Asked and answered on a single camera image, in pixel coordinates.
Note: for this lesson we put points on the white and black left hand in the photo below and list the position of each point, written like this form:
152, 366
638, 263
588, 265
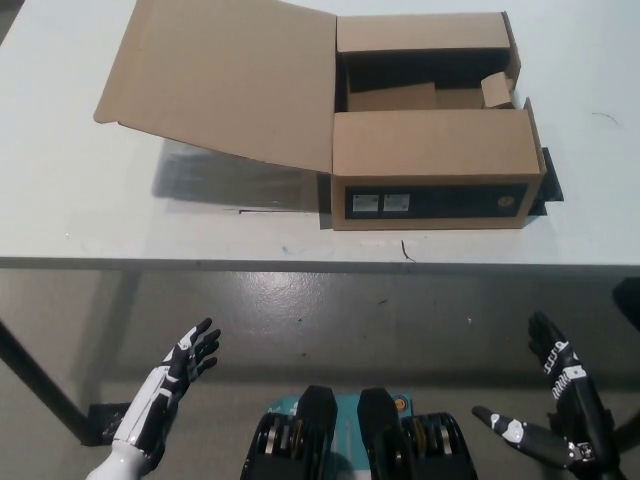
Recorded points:
182, 360

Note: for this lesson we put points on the small folded cardboard piece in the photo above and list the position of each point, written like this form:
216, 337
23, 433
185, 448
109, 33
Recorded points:
497, 90

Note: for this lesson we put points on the thin black thread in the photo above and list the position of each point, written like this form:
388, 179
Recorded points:
606, 117

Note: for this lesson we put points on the black right hand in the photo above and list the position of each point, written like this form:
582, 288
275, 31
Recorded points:
575, 395

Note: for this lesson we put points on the brown cardboard storage box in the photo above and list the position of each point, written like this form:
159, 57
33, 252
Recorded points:
430, 145

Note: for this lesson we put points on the black table leg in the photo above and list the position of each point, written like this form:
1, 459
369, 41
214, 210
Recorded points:
40, 375

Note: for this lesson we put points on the dark object beside table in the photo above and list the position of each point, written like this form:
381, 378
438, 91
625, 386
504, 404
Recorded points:
629, 302

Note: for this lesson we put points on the clear plastic sheet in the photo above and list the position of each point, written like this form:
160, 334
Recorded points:
225, 185

